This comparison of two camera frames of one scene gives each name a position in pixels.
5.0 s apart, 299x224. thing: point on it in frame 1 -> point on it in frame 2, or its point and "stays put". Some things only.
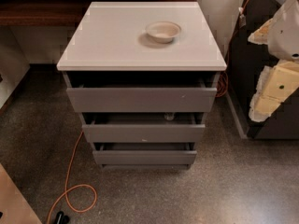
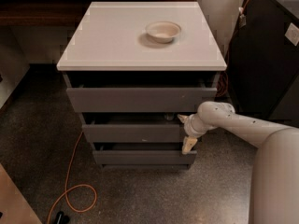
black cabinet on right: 247,62 stays put
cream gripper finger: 261,35 -> 193,124
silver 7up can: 169,116 stays put
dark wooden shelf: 64,10 stays put
